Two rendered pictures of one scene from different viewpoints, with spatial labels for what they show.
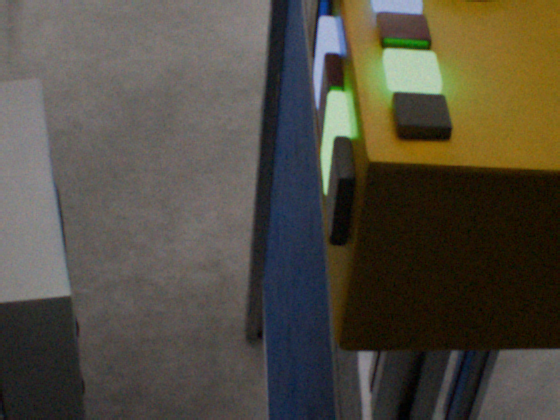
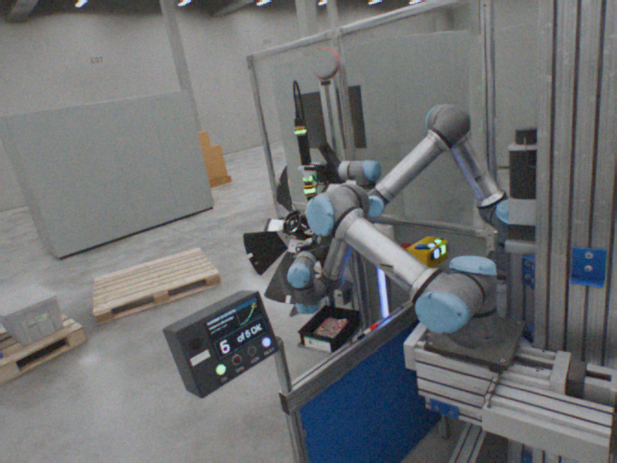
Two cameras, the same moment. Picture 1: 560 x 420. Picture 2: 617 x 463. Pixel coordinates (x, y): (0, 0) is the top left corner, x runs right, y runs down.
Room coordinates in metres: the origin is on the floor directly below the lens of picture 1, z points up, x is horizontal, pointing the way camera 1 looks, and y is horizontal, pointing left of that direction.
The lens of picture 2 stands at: (1.70, 1.05, 1.77)
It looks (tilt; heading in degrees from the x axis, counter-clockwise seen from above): 18 degrees down; 236
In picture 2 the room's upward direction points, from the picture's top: 9 degrees counter-clockwise
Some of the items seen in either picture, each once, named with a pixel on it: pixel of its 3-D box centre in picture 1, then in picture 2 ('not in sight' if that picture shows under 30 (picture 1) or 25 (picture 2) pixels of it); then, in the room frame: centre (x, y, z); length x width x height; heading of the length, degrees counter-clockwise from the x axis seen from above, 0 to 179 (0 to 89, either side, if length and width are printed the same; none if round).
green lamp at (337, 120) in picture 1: (335, 143); not in sight; (0.33, -0.02, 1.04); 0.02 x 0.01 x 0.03; 5
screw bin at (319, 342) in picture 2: not in sight; (330, 328); (0.85, -0.19, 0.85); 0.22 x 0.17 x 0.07; 21
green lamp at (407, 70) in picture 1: (412, 70); not in sight; (0.33, -0.04, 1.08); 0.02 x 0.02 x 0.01; 5
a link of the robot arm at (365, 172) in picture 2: not in sight; (364, 171); (0.62, -0.13, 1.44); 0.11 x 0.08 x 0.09; 105
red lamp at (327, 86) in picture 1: (330, 101); not in sight; (0.35, -0.02, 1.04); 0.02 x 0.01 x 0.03; 5
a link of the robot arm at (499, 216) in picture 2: not in sight; (513, 220); (0.30, 0.27, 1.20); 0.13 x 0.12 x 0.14; 53
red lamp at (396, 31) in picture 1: (403, 31); not in sight; (0.36, -0.04, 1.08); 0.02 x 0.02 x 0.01; 5
